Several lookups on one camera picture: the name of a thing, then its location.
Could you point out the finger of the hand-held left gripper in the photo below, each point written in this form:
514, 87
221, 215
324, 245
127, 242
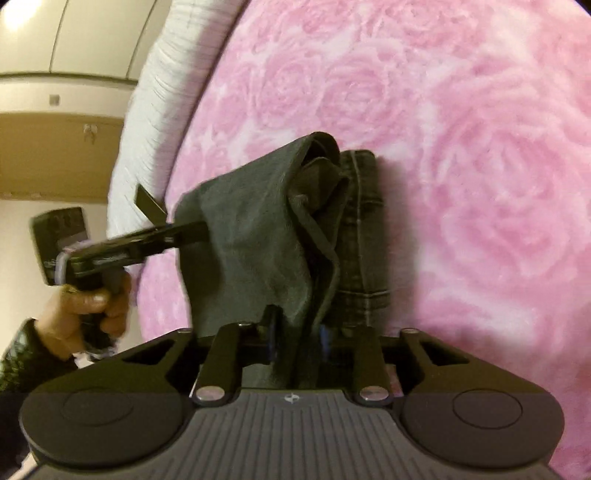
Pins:
180, 233
152, 205

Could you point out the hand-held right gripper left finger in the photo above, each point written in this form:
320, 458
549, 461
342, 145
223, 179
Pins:
271, 333

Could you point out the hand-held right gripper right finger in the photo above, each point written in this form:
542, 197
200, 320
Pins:
326, 335

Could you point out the dark grey pants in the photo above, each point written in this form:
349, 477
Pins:
258, 230

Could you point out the person's left forearm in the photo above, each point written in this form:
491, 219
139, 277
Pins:
27, 360

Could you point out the person's left hand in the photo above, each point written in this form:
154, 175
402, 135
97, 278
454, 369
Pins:
74, 318

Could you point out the beige wooden cabinet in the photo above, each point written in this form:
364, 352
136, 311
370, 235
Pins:
55, 157

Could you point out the white ribbed bed sheet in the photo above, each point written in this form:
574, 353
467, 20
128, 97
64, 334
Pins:
157, 92

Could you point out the pink floral blanket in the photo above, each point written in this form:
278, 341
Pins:
438, 161

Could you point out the metal wall hook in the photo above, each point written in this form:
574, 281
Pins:
90, 131

